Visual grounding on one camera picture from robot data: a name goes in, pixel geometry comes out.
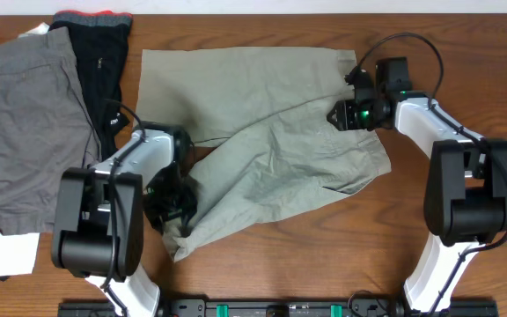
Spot khaki green shorts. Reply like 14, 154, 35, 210
136, 47, 391, 261

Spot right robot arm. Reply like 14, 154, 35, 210
327, 65, 507, 316

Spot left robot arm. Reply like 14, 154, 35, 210
51, 122, 197, 316

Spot grey shorts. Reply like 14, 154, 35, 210
0, 27, 100, 235

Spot black shorts red waistband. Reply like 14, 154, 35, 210
50, 11, 133, 159

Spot white folded garment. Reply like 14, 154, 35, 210
0, 233, 40, 276

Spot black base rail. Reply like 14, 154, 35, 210
57, 297, 499, 317

